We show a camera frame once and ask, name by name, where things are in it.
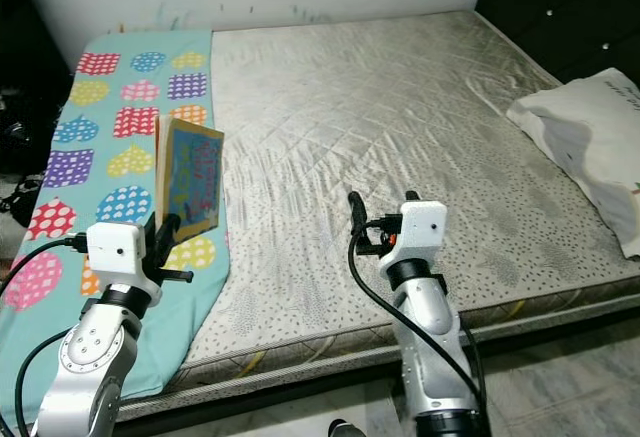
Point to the dark tufted headboard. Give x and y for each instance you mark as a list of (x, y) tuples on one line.
[(560, 7)]

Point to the teal heart-print blanket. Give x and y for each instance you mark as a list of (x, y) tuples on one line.
[(160, 357)]

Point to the grey right robot leg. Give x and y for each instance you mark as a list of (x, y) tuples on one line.
[(345, 428)]

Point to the cream quilted mattress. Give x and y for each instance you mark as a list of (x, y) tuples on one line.
[(360, 127)]

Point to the colourful children's board book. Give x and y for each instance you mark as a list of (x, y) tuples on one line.
[(195, 172)]

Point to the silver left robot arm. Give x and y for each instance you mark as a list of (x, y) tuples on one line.
[(95, 357)]

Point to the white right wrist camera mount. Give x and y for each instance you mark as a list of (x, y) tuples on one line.
[(422, 232)]

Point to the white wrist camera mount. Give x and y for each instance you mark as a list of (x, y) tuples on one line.
[(422, 232), (115, 252)]

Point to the white pillow with tree print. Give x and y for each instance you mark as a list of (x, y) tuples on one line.
[(590, 137)]

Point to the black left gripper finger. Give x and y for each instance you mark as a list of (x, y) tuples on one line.
[(165, 239)]

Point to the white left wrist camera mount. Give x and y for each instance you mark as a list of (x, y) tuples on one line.
[(115, 252)]

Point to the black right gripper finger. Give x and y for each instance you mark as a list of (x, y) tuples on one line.
[(359, 217), (411, 197)]

